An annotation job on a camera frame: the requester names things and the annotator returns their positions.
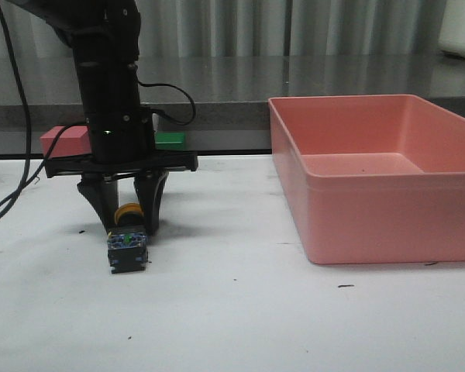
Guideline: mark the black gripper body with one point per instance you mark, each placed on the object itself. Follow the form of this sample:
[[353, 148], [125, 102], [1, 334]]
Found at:
[[123, 143]]

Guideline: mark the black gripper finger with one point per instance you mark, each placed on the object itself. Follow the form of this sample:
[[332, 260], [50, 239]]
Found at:
[[102, 195], [149, 189]]

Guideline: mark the yellow push button switch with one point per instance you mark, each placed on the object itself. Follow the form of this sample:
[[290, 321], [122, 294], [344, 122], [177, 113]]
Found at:
[[127, 241]]

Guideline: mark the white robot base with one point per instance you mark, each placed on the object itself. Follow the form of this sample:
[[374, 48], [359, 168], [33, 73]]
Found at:
[[452, 32]]

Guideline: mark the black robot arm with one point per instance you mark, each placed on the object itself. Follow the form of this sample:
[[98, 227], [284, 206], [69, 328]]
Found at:
[[103, 36]]

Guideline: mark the green cube block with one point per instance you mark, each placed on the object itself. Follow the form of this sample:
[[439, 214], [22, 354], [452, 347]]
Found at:
[[170, 140]]

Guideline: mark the pink cube block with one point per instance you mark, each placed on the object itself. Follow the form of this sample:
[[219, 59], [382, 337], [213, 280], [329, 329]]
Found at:
[[74, 141]]

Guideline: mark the grey stone counter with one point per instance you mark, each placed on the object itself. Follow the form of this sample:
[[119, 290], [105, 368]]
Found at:
[[231, 93]]

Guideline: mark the pink plastic bin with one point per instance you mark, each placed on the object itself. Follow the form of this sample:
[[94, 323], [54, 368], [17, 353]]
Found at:
[[372, 178]]

